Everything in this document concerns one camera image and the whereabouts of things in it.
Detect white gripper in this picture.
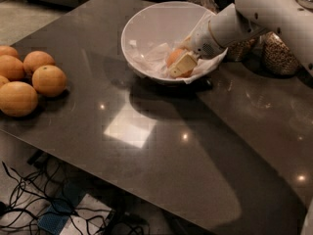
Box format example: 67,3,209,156
167,18,226,79

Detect white bowl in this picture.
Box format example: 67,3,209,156
120,1,229,85

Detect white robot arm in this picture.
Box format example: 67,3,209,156
180,0,313,71

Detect white paper towel in bowl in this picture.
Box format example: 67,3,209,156
128,12,229,84

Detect glass jar with nuts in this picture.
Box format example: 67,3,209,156
226,38,257,62

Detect glass jar with cereal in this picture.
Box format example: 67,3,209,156
260,0,313,76

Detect orange back middle of pile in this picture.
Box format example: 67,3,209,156
23,51,56,76

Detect orange front left large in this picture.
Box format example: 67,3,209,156
0,81,38,118

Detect orange back left of pile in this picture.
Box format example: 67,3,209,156
0,45,20,59

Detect small orange at left edge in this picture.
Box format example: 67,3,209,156
0,75,10,88

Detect blue box on floor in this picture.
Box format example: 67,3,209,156
38,182,86,235

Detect black cables on floor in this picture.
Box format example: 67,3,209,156
0,154,151,235

